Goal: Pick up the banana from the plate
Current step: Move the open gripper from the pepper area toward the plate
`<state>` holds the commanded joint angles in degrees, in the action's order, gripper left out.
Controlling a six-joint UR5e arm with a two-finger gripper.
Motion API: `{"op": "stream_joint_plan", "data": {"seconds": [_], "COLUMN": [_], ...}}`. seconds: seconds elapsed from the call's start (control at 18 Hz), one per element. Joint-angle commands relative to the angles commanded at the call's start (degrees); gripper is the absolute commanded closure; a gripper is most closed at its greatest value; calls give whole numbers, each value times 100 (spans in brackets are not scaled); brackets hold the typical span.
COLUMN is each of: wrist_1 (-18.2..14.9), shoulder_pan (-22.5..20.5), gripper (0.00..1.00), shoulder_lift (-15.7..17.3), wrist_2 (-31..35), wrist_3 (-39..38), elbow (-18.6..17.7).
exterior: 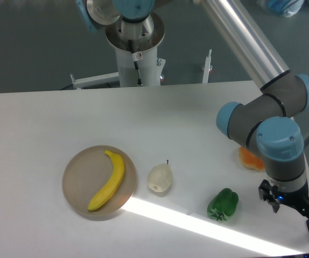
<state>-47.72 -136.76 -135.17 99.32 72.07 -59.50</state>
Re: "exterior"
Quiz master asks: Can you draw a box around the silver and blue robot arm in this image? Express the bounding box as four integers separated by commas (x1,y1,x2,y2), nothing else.
73,1,309,232

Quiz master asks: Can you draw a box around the white frame post right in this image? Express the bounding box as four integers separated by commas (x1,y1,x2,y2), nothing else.
202,49,213,84

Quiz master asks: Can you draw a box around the orange bell pepper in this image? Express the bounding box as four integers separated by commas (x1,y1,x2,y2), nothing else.
238,147,264,171

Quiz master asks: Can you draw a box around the green bell pepper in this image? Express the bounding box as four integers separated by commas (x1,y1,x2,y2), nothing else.
207,188,239,221

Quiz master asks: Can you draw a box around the white frame bracket left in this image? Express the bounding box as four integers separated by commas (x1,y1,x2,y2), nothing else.
70,72,119,89

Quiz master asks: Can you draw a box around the pale white pear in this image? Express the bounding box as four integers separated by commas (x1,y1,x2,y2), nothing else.
148,160,173,193

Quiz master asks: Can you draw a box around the black cable on pedestal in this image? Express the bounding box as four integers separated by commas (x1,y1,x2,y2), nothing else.
128,39,142,87

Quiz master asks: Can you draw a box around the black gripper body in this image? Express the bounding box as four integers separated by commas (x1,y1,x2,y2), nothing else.
269,179,309,207

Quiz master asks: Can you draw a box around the brown round plate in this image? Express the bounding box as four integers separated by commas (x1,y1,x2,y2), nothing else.
62,145,137,221

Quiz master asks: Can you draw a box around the yellow banana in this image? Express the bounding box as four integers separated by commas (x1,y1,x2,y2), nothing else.
88,150,125,212

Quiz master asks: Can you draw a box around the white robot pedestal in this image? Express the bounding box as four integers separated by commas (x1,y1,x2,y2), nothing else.
106,12,165,87

